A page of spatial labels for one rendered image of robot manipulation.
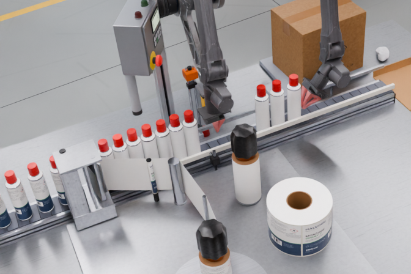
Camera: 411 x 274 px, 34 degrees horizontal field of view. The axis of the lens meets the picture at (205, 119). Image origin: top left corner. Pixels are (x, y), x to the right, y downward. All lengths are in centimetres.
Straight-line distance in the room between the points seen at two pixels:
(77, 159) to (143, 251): 36
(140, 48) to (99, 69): 247
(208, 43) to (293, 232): 65
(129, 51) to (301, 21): 83
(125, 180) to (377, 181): 88
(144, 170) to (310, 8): 101
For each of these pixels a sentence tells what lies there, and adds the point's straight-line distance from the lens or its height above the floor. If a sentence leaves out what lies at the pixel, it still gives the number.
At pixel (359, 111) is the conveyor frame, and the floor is 85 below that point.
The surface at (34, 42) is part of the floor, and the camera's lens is 506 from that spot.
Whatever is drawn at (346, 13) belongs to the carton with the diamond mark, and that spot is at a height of 112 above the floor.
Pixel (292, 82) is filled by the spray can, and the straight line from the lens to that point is 248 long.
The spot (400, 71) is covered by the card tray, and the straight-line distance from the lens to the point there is 295.
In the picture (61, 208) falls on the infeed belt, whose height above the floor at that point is 88.
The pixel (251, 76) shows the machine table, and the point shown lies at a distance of 293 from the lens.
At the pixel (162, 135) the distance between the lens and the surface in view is 234.
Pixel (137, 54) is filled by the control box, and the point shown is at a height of 137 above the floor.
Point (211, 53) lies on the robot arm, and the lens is 219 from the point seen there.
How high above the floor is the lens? 255
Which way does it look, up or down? 39 degrees down
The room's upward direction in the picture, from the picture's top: 7 degrees counter-clockwise
